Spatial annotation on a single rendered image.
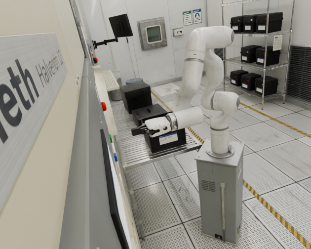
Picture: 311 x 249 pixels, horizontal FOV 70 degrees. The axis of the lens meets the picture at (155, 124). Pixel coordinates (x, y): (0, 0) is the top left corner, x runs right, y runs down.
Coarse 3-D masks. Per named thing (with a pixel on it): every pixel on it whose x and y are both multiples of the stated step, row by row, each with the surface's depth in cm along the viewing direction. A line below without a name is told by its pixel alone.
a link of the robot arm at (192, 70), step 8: (184, 64) 102; (192, 64) 99; (200, 64) 99; (184, 72) 101; (192, 72) 99; (200, 72) 100; (184, 80) 101; (192, 80) 99; (200, 80) 101; (184, 88) 101; (192, 88) 99; (176, 96) 109; (184, 96) 107; (192, 96) 108; (176, 104) 110; (184, 104) 110
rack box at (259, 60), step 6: (258, 48) 362; (264, 48) 354; (270, 48) 347; (258, 54) 362; (264, 54) 349; (270, 54) 346; (276, 54) 348; (258, 60) 367; (270, 60) 351; (276, 60) 354
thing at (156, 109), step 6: (144, 108) 219; (150, 108) 217; (156, 108) 214; (162, 108) 212; (132, 114) 219; (138, 114) 208; (144, 114) 205; (150, 114) 203; (156, 114) 201; (138, 120) 196
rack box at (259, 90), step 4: (268, 76) 385; (256, 80) 383; (260, 80) 374; (268, 80) 366; (272, 80) 365; (276, 80) 366; (256, 84) 384; (260, 84) 375; (268, 84) 365; (272, 84) 367; (276, 84) 368; (256, 88) 389; (260, 88) 378; (268, 88) 368; (272, 88) 371; (276, 88) 373; (256, 92) 392; (260, 92) 381; (264, 92) 371; (268, 92) 372; (272, 92) 374
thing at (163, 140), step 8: (168, 112) 183; (144, 120) 180; (184, 128) 161; (144, 136) 184; (160, 136) 158; (168, 136) 160; (176, 136) 162; (184, 136) 163; (152, 144) 159; (160, 144) 161; (168, 144) 162; (176, 144) 164; (184, 144) 166; (152, 152) 162
